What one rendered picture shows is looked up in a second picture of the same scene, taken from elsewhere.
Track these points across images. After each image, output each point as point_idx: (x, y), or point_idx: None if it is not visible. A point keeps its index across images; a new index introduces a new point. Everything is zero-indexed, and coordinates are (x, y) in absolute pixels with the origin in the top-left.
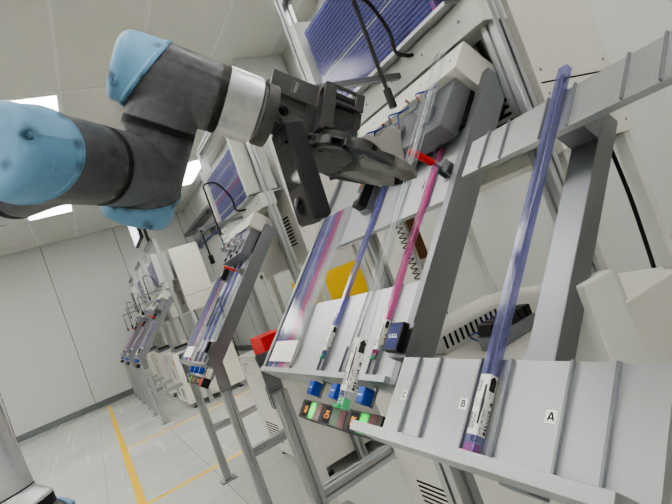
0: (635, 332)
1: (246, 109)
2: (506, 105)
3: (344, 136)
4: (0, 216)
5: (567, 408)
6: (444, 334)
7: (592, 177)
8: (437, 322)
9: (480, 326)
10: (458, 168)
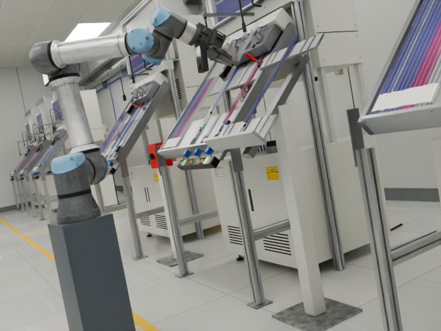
0: (294, 124)
1: (189, 35)
2: None
3: (216, 47)
4: (128, 54)
5: (257, 126)
6: None
7: (293, 75)
8: None
9: (267, 142)
10: None
